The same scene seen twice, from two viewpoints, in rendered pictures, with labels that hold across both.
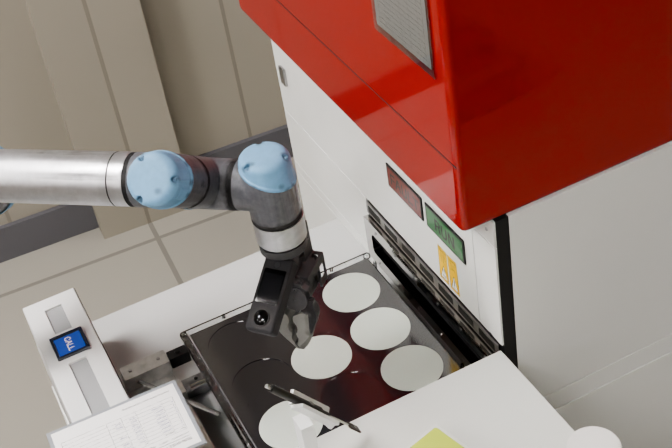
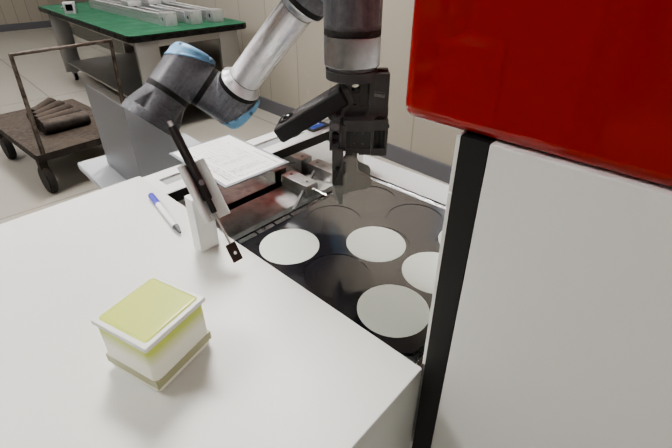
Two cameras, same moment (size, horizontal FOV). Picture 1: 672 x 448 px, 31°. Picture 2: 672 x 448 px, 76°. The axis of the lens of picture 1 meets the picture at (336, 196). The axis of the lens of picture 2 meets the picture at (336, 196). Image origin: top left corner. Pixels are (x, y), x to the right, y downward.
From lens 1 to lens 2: 1.53 m
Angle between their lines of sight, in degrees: 52
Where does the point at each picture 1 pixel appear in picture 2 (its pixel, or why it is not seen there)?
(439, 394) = (317, 319)
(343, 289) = not seen: hidden behind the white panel
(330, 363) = (370, 250)
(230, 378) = (329, 203)
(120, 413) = (251, 151)
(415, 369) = (391, 312)
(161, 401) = (265, 161)
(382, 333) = (428, 274)
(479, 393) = (330, 361)
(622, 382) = not seen: outside the picture
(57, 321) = not seen: hidden behind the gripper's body
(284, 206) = (334, 3)
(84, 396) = (270, 141)
